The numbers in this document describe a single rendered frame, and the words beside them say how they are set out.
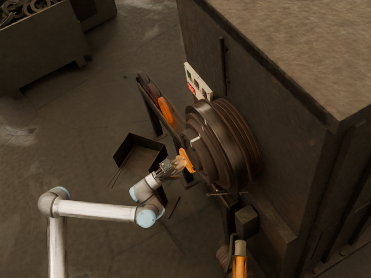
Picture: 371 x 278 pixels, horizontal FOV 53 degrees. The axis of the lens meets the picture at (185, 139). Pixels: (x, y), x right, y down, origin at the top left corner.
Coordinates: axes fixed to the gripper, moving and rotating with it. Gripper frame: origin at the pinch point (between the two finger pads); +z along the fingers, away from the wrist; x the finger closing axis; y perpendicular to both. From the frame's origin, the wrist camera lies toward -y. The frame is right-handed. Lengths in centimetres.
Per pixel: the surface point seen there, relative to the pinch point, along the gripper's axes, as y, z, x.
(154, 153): -20.1, -17.9, 30.8
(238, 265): -4, -8, -62
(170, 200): -77, -36, 26
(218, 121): 44, 24, -22
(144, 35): -97, 27, 221
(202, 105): 42.6, 22.8, -9.2
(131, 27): -95, 21, 244
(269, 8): 78, 60, -20
